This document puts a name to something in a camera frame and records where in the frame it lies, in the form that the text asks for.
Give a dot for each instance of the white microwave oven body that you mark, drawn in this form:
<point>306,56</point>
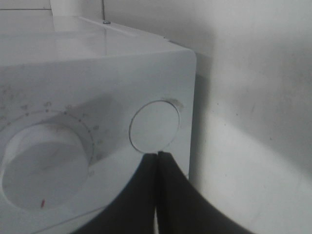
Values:
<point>92,78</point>

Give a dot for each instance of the white timer knob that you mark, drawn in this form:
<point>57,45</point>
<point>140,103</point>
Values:
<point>44,166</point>

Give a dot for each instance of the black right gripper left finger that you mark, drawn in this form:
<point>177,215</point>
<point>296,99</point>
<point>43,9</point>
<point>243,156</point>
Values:
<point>133,210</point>

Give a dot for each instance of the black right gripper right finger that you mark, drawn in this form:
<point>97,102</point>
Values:
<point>181,209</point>

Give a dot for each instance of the round white door button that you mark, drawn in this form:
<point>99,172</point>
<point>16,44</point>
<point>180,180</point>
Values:
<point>154,126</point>

